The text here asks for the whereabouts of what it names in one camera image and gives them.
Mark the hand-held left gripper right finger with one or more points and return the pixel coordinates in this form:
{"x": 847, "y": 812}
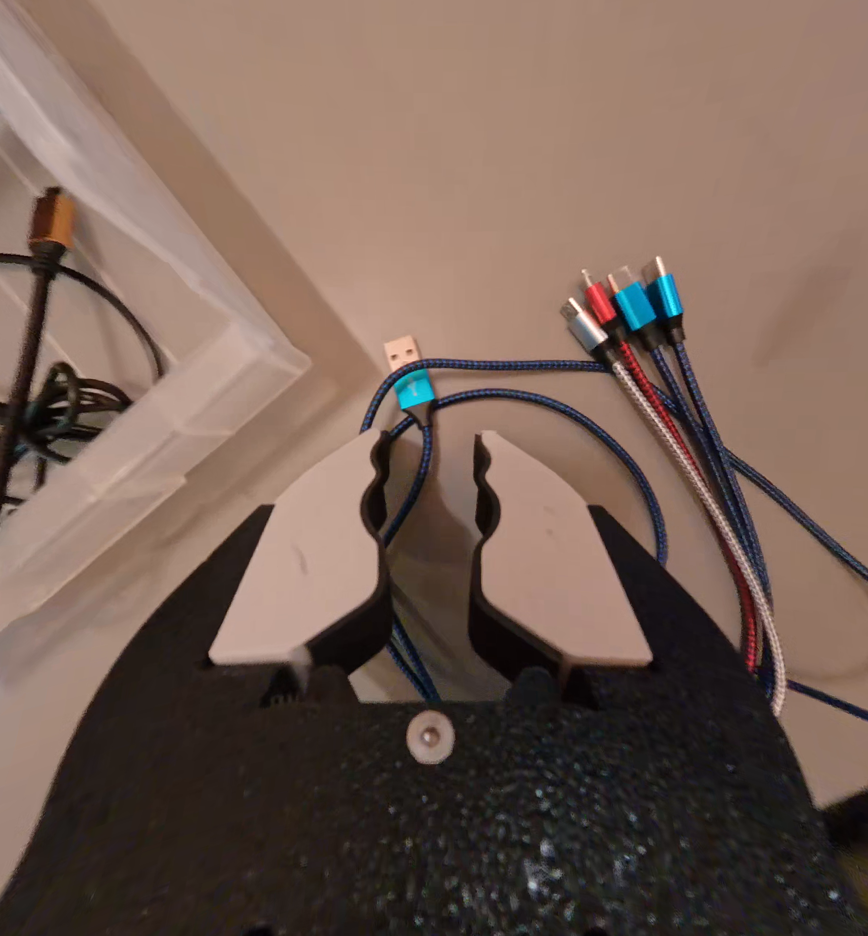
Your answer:
{"x": 551, "y": 570}

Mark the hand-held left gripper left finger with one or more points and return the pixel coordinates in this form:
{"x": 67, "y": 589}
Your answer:
{"x": 317, "y": 556}

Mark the clear plastic box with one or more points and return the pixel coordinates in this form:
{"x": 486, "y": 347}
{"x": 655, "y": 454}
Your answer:
{"x": 185, "y": 307}

